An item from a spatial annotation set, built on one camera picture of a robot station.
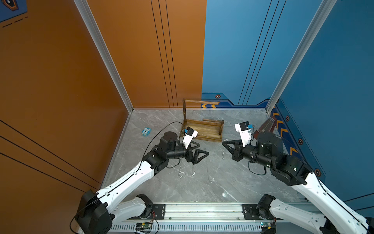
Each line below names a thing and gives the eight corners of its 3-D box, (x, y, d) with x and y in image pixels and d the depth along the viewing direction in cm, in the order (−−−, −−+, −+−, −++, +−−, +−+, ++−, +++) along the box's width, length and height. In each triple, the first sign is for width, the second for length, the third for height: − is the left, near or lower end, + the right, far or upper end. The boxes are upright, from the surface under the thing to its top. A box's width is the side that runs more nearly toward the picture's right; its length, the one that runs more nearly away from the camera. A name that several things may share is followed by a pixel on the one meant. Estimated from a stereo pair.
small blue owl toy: (142, 136, 106) (141, 134, 104) (144, 129, 111) (143, 127, 109) (150, 136, 106) (149, 134, 104) (151, 129, 110) (151, 126, 108)
